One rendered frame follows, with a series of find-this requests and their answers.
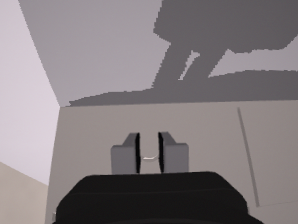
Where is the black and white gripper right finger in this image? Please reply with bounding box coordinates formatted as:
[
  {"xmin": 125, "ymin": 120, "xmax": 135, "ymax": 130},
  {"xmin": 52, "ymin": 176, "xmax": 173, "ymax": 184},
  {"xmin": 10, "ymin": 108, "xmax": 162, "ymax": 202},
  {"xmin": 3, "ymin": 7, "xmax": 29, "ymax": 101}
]
[{"xmin": 158, "ymin": 132, "xmax": 189, "ymax": 173}]

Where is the white chest of drawers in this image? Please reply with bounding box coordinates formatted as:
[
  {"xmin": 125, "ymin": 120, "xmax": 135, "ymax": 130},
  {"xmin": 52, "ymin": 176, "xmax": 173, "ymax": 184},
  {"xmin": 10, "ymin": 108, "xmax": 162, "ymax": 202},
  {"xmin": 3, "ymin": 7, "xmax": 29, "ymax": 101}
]
[{"xmin": 45, "ymin": 100, "xmax": 298, "ymax": 224}]

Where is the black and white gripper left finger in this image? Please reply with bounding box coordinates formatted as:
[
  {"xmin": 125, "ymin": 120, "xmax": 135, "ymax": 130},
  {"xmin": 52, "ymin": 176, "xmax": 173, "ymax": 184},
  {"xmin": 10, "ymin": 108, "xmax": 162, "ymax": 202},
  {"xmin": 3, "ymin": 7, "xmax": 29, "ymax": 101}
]
[{"xmin": 111, "ymin": 133, "xmax": 141, "ymax": 175}]

